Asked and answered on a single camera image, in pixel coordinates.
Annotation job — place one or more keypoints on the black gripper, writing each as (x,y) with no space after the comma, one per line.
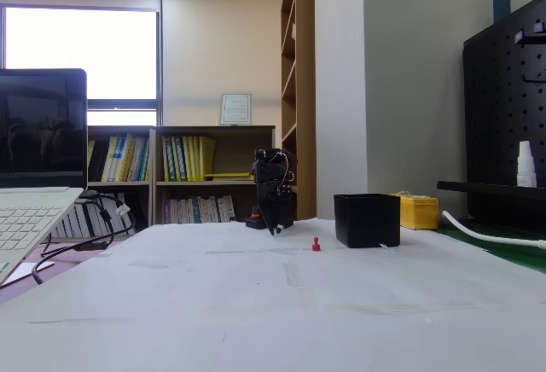
(270,194)

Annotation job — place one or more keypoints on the small red pawn piece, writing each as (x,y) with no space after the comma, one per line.
(315,245)

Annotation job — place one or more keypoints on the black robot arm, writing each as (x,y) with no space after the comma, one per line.
(266,167)

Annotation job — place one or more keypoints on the black square container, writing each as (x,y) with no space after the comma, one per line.
(367,222)

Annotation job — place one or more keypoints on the yellow cardboard box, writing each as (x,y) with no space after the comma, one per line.
(420,214)

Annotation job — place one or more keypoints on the orange black clamp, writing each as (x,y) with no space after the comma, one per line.
(256,214)

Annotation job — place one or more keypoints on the flat lying yellow book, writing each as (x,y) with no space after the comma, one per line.
(226,176)

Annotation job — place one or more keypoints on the wide low wooden bookshelf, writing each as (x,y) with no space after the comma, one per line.
(230,154)

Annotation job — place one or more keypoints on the white paper sheet cover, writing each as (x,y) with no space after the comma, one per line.
(256,312)

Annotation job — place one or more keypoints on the framed certificate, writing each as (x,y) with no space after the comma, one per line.
(235,109)

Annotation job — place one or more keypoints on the tall wooden bookshelf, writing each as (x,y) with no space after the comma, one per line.
(305,90)

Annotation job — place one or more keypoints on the narrow low wooden bookshelf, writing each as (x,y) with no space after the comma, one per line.
(119,184)

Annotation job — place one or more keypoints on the green desk mat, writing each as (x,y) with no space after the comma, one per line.
(503,252)

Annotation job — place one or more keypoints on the black pegboard stand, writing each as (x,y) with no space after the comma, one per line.
(503,124)

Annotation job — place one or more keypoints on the white dropper bottle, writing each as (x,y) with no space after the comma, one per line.
(526,167)

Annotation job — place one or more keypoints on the white laptop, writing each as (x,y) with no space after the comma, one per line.
(38,133)

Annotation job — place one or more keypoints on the white paper card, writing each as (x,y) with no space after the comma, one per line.
(30,271)

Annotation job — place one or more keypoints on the window with dark frame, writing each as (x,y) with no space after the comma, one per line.
(81,52)

